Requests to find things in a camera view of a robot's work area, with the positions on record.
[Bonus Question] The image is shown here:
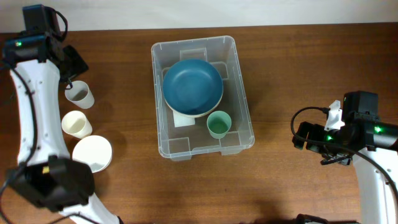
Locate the white label in container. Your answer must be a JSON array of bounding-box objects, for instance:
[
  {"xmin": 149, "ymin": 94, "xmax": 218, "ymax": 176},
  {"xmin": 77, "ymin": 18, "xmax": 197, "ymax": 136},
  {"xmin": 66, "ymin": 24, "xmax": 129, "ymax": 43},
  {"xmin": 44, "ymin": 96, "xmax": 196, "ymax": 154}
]
[{"xmin": 173, "ymin": 111, "xmax": 195, "ymax": 128}]

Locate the white small bowl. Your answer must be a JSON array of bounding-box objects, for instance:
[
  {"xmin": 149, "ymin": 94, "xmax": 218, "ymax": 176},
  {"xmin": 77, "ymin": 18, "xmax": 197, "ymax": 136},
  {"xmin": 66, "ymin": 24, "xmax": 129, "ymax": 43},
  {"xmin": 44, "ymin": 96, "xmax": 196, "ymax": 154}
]
[{"xmin": 72, "ymin": 135, "xmax": 113, "ymax": 173}]

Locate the grey plastic cup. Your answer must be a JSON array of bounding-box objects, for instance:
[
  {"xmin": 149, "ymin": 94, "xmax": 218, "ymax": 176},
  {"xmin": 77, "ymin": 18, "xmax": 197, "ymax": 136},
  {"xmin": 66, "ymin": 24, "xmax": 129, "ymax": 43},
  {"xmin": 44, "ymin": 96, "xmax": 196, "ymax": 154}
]
[{"xmin": 65, "ymin": 80, "xmax": 95, "ymax": 109}]

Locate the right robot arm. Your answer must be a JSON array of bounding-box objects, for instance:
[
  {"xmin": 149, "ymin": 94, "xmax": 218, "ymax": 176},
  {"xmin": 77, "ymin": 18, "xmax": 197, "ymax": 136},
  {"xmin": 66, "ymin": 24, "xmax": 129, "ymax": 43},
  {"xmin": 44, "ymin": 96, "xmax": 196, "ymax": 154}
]
[{"xmin": 291, "ymin": 91, "xmax": 397, "ymax": 223}]

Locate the mint green plastic cup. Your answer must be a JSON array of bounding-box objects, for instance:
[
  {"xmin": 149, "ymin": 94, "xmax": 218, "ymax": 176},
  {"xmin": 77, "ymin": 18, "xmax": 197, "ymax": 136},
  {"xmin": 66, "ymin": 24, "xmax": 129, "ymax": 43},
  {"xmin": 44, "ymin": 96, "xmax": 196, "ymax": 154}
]
[{"xmin": 206, "ymin": 111, "xmax": 232, "ymax": 139}]

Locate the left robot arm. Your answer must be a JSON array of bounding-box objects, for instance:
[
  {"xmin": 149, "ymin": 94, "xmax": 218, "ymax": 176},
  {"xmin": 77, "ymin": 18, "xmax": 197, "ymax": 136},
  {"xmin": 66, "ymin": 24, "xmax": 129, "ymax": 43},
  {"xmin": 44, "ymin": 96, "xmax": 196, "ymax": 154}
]
[{"xmin": 2, "ymin": 4, "xmax": 121, "ymax": 223}]

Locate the blue large bowl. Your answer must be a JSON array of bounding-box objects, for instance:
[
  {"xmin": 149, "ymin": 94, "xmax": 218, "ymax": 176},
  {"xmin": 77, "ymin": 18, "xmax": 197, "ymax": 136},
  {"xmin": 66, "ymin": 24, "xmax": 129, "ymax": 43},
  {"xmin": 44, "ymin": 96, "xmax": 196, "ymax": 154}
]
[{"xmin": 162, "ymin": 58, "xmax": 224, "ymax": 116}]

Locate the cream plastic cup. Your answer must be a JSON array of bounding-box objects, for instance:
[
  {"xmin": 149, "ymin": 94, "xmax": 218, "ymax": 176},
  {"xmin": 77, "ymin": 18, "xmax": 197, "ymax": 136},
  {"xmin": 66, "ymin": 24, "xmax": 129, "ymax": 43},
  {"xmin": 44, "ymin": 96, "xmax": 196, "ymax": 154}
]
[{"xmin": 61, "ymin": 111, "xmax": 93, "ymax": 139}]

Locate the pale yellow large bowl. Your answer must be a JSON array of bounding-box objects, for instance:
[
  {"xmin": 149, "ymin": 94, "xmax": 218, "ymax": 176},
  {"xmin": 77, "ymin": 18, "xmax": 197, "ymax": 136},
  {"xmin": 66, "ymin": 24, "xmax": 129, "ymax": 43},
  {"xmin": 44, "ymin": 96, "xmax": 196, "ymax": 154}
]
[{"xmin": 162, "ymin": 91, "xmax": 224, "ymax": 118}]

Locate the clear plastic storage container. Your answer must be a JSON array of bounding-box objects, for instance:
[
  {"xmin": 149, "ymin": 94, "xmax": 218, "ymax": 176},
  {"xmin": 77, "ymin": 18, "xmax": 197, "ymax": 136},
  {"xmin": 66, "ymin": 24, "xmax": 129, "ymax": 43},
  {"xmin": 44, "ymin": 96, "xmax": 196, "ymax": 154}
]
[{"xmin": 151, "ymin": 35, "xmax": 255, "ymax": 161}]

